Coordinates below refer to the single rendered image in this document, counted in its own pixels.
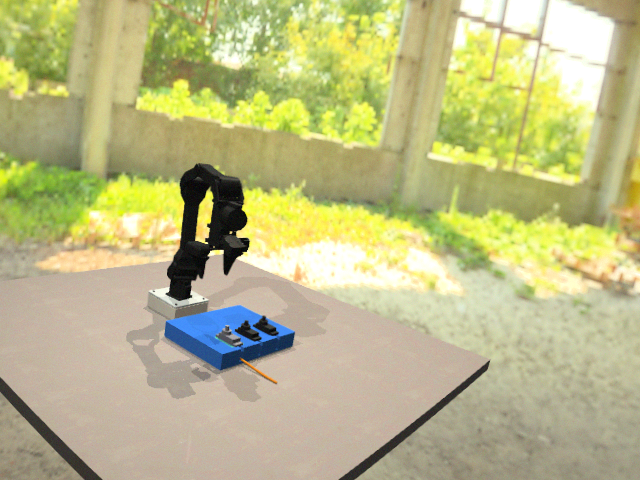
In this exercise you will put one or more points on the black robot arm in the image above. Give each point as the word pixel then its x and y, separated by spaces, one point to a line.
pixel 227 209

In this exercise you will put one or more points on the blue flat deck plate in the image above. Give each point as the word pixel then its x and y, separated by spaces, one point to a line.
pixel 260 336

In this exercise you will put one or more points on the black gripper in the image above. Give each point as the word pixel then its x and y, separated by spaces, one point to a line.
pixel 200 251

